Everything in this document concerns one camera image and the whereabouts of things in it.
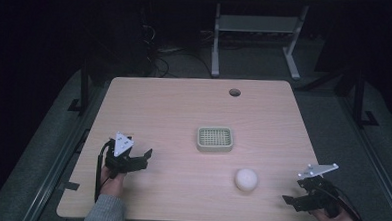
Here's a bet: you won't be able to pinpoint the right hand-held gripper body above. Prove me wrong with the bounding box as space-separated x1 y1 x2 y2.
294 161 345 220

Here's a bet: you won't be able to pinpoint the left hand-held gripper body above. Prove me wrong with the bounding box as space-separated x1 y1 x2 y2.
103 130 150 181

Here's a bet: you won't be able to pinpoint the person's left hand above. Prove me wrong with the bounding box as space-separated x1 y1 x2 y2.
99 164 128 200

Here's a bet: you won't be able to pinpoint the white round soap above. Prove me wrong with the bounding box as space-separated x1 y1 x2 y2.
232 167 260 193

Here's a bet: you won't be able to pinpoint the grey tape strip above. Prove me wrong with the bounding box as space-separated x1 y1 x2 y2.
55 180 81 193

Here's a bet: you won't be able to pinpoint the grey mesh tray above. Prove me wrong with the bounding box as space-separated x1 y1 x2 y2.
195 125 235 154

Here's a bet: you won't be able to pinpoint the white metal stand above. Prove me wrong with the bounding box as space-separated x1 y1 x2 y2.
209 0 311 82

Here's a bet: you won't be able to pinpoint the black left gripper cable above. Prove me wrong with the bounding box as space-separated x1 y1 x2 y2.
93 137 117 205

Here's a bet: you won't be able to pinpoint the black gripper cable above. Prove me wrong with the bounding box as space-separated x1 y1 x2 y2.
93 137 117 205
330 185 372 221

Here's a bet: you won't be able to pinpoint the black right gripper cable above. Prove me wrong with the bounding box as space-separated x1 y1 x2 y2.
330 185 372 221

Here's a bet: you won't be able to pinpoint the black metal post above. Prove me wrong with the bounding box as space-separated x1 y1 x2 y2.
67 58 91 118
351 68 382 130

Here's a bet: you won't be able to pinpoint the black floor cables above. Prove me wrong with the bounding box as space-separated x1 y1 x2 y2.
138 22 216 81

